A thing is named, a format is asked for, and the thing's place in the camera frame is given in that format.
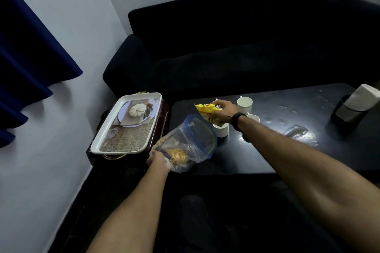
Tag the person's left hand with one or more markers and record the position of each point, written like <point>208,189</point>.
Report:
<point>158,161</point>

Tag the person's right hand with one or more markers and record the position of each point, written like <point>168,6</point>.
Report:
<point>227,110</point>

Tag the plain white cup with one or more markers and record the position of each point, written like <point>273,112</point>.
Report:
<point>245,104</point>
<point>221,130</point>

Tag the yellow soya chunks packet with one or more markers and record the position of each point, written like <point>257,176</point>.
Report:
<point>205,109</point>

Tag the white cup patterned base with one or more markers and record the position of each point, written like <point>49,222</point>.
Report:
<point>254,118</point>

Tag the clear zip bag blue seal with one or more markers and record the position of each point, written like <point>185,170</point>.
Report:
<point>193,137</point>

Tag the white paper napkins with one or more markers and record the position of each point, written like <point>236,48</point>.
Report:
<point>362,97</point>

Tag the person's left forearm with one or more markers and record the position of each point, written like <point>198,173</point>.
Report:
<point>133,217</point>

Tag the person's right forearm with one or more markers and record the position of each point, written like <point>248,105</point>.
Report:
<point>311,178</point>

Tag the black wristband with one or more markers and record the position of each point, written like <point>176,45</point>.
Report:
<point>236,121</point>

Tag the white printed serving tray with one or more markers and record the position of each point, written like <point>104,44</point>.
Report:
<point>127,143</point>

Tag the dark brown side table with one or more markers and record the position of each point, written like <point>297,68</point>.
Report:
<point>162,119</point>

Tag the black table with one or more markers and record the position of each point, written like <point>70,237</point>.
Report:
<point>267,155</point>

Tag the dark blue sofa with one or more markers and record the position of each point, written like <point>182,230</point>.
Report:
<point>237,24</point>

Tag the black mesh holder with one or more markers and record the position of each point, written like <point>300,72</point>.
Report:
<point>347,115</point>

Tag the blue curtain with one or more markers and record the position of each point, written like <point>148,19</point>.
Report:
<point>29,54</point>

